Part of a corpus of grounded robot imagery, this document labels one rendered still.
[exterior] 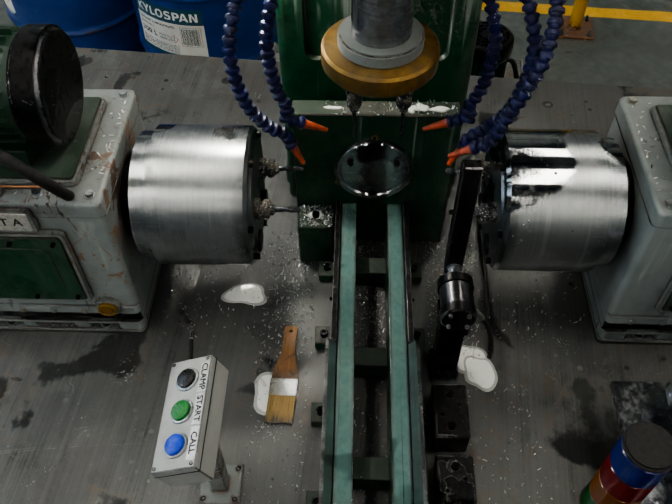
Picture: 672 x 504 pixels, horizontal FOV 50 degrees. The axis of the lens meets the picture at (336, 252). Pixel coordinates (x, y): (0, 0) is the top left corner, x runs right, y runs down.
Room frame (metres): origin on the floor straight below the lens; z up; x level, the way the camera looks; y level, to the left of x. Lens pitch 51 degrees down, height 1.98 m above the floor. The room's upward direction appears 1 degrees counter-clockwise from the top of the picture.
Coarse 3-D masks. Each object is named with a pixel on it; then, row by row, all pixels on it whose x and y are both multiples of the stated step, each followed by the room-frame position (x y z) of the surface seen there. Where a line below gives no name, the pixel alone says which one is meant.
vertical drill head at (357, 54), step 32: (352, 0) 0.92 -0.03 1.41; (384, 0) 0.88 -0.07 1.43; (352, 32) 0.92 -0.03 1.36; (384, 32) 0.88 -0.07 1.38; (416, 32) 0.92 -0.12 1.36; (352, 64) 0.88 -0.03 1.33; (384, 64) 0.86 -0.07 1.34; (416, 64) 0.88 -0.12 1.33; (352, 96) 0.87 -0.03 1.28; (384, 96) 0.84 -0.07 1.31
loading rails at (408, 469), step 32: (352, 224) 0.93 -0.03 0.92; (352, 256) 0.85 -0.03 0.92; (384, 256) 0.94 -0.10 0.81; (352, 288) 0.78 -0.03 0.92; (352, 320) 0.71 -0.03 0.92; (352, 352) 0.64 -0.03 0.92; (384, 352) 0.69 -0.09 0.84; (416, 352) 0.63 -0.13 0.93; (352, 384) 0.58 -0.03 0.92; (416, 384) 0.57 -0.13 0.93; (320, 416) 0.57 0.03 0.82; (352, 416) 0.52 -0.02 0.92; (416, 416) 0.52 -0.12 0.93; (352, 448) 0.47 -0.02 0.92; (416, 448) 0.46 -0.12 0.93; (320, 480) 0.41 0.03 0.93; (352, 480) 0.42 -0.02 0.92; (384, 480) 0.45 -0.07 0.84; (416, 480) 0.42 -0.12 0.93
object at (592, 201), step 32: (512, 160) 0.85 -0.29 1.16; (544, 160) 0.85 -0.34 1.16; (576, 160) 0.85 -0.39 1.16; (608, 160) 0.85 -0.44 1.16; (512, 192) 0.80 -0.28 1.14; (544, 192) 0.80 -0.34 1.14; (576, 192) 0.80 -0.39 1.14; (608, 192) 0.80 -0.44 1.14; (480, 224) 0.91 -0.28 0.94; (512, 224) 0.77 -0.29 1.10; (544, 224) 0.77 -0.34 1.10; (576, 224) 0.77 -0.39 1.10; (608, 224) 0.77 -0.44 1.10; (512, 256) 0.76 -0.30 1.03; (544, 256) 0.75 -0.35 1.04; (576, 256) 0.75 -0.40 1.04; (608, 256) 0.76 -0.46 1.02
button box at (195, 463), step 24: (192, 360) 0.54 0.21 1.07; (216, 360) 0.54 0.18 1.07; (168, 384) 0.51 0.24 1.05; (192, 384) 0.50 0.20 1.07; (216, 384) 0.51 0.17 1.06; (168, 408) 0.47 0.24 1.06; (192, 408) 0.46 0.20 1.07; (216, 408) 0.47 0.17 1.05; (168, 432) 0.43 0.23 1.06; (192, 432) 0.43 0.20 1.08; (216, 432) 0.44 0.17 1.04; (168, 456) 0.40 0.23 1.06; (192, 456) 0.39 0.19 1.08; (216, 456) 0.41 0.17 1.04; (168, 480) 0.38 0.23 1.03; (192, 480) 0.38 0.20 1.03
